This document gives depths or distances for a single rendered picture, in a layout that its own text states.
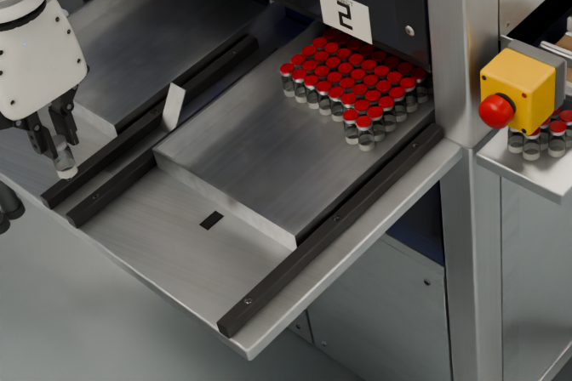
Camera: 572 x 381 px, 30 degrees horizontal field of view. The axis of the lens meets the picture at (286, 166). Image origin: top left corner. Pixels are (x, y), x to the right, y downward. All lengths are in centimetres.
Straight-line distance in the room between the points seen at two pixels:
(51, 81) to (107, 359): 137
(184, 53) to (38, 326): 106
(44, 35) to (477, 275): 78
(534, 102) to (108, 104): 63
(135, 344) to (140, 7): 91
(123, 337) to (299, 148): 109
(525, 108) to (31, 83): 56
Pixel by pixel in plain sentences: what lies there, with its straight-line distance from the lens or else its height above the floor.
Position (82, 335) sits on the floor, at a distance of 245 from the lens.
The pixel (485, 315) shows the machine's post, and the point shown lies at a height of 51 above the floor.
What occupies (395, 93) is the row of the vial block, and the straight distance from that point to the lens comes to 141.
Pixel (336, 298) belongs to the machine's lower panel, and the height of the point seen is 32.
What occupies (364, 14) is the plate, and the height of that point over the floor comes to 104.
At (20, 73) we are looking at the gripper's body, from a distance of 106.
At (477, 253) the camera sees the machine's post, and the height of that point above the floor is 67.
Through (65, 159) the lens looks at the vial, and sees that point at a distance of 116.
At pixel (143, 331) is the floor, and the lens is 241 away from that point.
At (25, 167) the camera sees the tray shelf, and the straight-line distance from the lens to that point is 152.
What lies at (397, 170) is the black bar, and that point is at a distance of 135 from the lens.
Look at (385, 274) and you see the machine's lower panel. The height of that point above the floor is 49.
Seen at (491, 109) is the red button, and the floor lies 101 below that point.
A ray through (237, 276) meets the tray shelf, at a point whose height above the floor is 88.
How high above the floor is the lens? 186
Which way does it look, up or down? 44 degrees down
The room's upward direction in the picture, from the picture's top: 12 degrees counter-clockwise
